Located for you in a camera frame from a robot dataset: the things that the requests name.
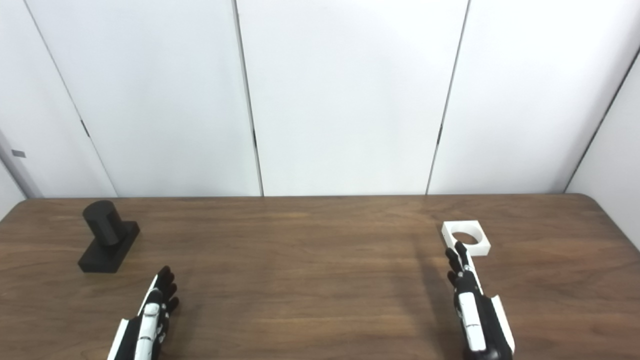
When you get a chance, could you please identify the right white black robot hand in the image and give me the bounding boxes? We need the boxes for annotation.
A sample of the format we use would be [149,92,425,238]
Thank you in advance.
[445,241,516,360]

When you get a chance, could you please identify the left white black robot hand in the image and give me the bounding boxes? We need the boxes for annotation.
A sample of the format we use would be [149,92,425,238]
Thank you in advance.
[107,266,180,360]

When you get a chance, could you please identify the white square piece with hole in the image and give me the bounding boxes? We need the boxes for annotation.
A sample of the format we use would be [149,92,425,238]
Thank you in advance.
[441,220,492,257]

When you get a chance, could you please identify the black peg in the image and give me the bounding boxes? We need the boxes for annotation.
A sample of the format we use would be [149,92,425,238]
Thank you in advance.
[77,200,141,274]

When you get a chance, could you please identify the grey wall post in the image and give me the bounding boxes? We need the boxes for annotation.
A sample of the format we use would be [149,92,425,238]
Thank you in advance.
[0,127,44,199]

